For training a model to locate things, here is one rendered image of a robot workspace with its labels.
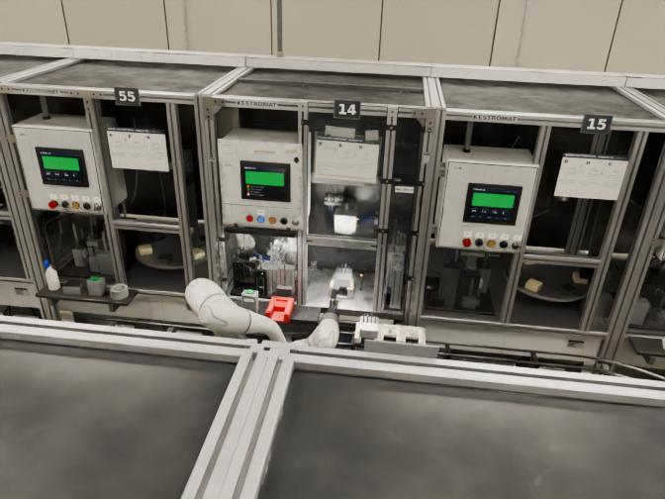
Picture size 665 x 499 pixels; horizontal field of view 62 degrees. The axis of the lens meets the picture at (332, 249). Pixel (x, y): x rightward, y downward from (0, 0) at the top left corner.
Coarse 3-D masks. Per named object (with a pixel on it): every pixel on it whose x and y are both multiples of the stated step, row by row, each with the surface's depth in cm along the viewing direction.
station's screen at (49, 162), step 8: (40, 152) 280; (48, 152) 279; (56, 152) 278; (48, 160) 281; (56, 160) 281; (64, 160) 280; (72, 160) 279; (48, 168) 283; (56, 168) 283; (64, 168) 282; (72, 168) 282; (80, 168) 281; (48, 176) 285; (56, 176) 285; (64, 176) 284; (72, 176) 284; (80, 176) 283
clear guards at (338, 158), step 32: (320, 128) 260; (352, 128) 258; (416, 128) 254; (320, 160) 267; (352, 160) 265; (416, 160) 262; (320, 192) 275; (352, 192) 273; (416, 192) 269; (320, 224) 283; (352, 224) 281; (224, 256) 299; (256, 256) 297; (288, 256) 294; (256, 288) 306; (288, 288) 303; (384, 288) 296
